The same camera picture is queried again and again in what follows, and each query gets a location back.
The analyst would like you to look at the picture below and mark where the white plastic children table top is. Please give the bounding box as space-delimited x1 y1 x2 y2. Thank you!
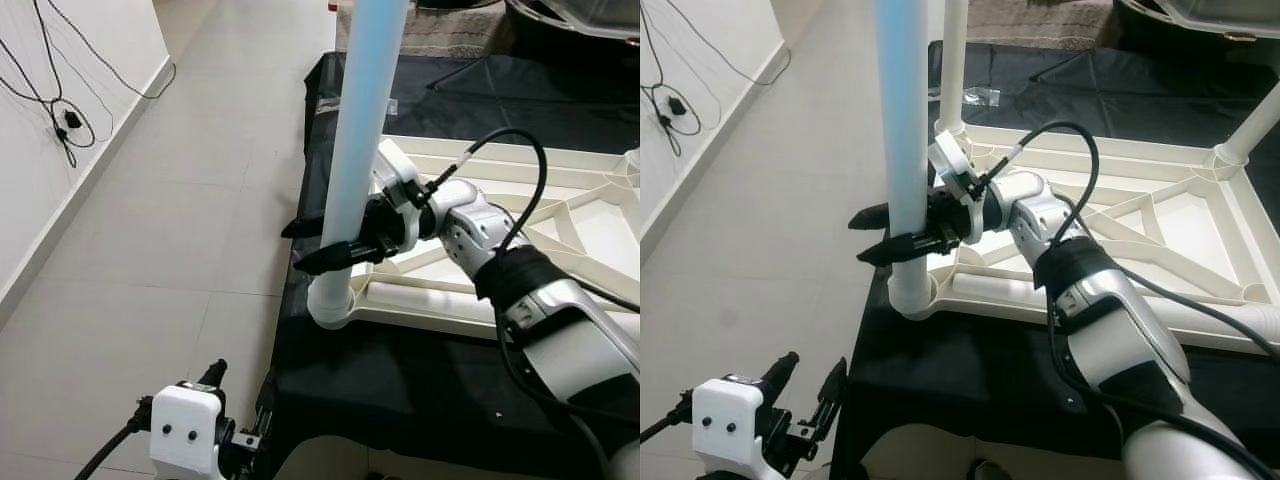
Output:
915 120 1280 356
340 135 641 341

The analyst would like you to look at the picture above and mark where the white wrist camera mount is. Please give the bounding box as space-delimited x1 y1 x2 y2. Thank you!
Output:
692 375 771 471
148 382 226 480
928 130 986 241
375 138 433 251

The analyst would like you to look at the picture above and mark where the beige patterned cloth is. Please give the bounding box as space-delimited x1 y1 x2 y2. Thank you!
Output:
965 0 1121 51
335 0 516 59

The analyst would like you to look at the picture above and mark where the black wok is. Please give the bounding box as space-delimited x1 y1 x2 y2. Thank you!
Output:
505 0 641 61
1115 0 1280 51

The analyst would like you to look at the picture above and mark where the looped black wall cable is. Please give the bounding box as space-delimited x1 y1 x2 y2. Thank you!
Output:
0 0 96 169
640 0 706 161

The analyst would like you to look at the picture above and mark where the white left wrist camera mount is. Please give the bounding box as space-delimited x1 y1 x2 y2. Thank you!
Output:
692 375 771 471
148 382 226 480

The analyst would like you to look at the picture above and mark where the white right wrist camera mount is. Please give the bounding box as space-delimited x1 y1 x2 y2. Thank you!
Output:
375 138 433 251
928 130 986 241

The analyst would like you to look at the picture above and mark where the long black wall cable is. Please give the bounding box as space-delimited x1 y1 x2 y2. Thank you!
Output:
40 0 179 101
655 0 796 86

